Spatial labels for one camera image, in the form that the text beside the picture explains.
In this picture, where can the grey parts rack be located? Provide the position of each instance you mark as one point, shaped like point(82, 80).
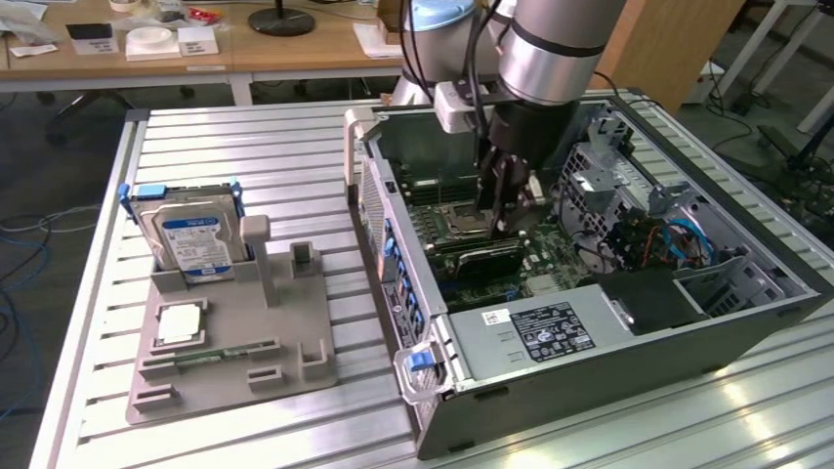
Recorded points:
point(247, 312)

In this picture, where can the white paper stack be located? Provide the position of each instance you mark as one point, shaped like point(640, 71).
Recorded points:
point(374, 44)

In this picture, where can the tape roll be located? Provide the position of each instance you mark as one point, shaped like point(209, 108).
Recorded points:
point(123, 5)

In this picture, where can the open dark PC case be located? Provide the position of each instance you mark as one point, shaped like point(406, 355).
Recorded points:
point(586, 405)

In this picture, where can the blue case latch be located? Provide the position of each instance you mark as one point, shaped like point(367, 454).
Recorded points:
point(417, 364)

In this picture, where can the black graphics card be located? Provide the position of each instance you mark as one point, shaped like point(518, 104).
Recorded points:
point(489, 261)

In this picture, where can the brown cardboard box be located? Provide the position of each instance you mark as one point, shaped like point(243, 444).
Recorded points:
point(390, 14)

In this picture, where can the red packet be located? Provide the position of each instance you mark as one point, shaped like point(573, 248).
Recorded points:
point(202, 14)

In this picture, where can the silver CPU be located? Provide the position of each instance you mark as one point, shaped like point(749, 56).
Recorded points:
point(179, 325)

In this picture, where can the green motherboard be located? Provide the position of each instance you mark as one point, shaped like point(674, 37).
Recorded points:
point(554, 264)

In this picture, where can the silver disk bay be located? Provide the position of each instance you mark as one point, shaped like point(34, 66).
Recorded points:
point(737, 288)

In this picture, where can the wooden cabinet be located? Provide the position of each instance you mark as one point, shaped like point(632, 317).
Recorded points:
point(665, 58)

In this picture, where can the green RAM stick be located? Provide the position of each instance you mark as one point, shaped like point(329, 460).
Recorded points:
point(209, 355)

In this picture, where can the black round lamp base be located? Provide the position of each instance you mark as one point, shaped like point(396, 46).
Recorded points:
point(282, 22)

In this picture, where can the wooden desk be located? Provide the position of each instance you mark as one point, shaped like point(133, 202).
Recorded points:
point(66, 68)

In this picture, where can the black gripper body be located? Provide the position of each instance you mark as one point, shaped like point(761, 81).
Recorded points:
point(532, 129)

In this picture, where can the black floor stand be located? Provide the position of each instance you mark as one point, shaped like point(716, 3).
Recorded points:
point(801, 161)

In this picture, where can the grey power supply unit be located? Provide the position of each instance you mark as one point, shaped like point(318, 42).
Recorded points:
point(482, 342)

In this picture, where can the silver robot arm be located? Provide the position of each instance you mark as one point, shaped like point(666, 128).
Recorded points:
point(548, 58)

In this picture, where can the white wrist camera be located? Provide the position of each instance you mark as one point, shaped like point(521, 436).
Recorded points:
point(457, 110)

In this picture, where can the CPU socket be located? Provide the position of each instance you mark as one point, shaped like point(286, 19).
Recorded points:
point(457, 220)

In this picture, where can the silver drive cage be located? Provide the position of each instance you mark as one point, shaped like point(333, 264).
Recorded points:
point(590, 193)

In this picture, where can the plain white box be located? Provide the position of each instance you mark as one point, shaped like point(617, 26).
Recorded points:
point(198, 41)

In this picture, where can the clear plastic bag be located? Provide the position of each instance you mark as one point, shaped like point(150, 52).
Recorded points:
point(26, 29)

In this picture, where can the white box with black top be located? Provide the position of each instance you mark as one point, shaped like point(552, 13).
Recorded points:
point(91, 41)

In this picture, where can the white card with red marks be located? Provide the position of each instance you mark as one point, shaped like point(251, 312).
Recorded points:
point(33, 50)

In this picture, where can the white box with round dish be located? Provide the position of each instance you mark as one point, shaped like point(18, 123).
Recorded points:
point(153, 46)

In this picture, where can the hard disk with blue caddy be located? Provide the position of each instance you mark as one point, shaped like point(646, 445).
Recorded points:
point(193, 239)

